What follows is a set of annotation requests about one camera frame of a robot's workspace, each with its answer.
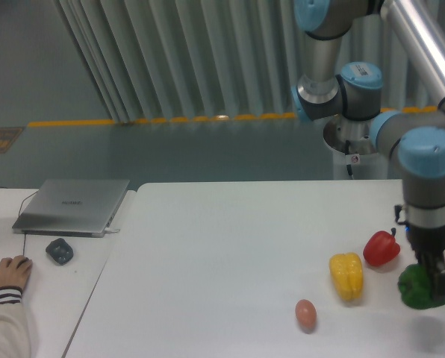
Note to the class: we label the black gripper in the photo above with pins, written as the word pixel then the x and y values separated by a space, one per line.
pixel 425 231

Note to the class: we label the green bell pepper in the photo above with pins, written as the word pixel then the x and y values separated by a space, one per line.
pixel 415 289

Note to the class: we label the black computer mouse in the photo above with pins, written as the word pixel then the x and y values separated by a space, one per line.
pixel 24 265

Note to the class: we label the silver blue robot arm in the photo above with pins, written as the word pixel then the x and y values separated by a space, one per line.
pixel 415 144

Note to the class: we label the striped beige sleeve forearm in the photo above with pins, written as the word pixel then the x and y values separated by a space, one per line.
pixel 14 333

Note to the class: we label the person's right hand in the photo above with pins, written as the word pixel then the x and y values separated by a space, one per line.
pixel 9 276

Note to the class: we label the red bell pepper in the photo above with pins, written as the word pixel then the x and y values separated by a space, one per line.
pixel 381 248

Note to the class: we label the yellow bell pepper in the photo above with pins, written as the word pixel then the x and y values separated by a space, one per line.
pixel 347 275

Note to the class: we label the brown egg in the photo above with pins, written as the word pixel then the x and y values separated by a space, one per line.
pixel 306 314

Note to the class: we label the white laptop plug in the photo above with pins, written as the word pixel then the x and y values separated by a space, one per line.
pixel 110 230

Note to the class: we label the silver closed laptop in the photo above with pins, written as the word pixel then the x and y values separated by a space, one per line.
pixel 72 207

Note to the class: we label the small black gadget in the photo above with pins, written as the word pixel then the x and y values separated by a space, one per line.
pixel 60 251

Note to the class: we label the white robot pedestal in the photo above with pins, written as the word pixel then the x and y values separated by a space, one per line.
pixel 353 154

